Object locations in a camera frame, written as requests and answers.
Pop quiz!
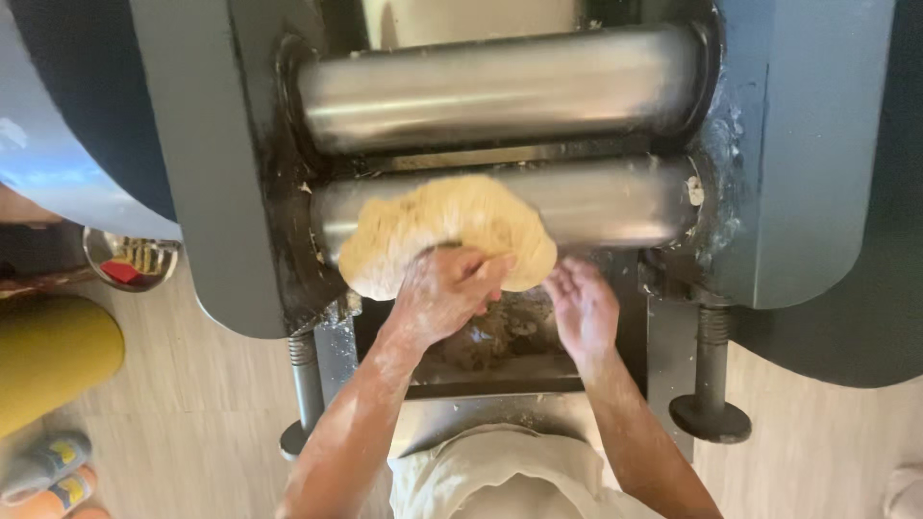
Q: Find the pale yellow dough lump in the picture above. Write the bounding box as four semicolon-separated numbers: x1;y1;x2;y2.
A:
337;173;559;302

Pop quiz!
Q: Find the large shiny steel drum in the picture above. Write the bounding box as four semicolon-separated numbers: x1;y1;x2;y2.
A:
0;0;183;242

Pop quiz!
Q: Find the steel catch tray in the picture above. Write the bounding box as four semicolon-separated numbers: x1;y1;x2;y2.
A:
313;294;698;464

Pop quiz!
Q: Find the gray dough sheeter machine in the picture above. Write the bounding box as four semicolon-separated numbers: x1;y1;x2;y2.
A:
128;0;897;341

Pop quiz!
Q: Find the round steel bowl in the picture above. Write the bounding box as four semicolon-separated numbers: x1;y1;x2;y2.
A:
82;226;181;294

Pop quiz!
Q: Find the threaded machine leg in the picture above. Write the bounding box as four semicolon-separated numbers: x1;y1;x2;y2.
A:
668;306;753;445
279;330;327;462

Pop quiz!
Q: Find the floury steel roller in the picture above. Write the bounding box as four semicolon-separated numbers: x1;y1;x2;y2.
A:
310;157;704;266

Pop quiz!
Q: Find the red item in bowl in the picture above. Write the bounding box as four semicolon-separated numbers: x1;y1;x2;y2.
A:
100;260;147;286

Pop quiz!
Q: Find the large steel roller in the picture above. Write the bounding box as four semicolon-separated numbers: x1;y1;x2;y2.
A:
296;23;702;156

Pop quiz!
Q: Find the person's white shirt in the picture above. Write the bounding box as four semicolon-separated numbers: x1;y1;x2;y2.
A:
388;424;668;519

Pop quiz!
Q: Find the person's left hand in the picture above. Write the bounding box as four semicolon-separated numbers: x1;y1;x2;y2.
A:
389;245;518;354

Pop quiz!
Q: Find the person's right hand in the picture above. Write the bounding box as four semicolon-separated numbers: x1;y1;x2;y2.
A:
543;258;623;366

